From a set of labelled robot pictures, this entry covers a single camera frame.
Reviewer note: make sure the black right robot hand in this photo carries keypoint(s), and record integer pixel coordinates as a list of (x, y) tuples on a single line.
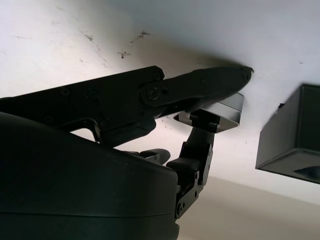
[(75, 175)]

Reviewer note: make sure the small silver depth camera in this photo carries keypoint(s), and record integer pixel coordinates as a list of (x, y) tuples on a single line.
[(231, 112)]

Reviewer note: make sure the black camera box base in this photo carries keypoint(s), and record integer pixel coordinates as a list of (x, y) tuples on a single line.
[(282, 140)]

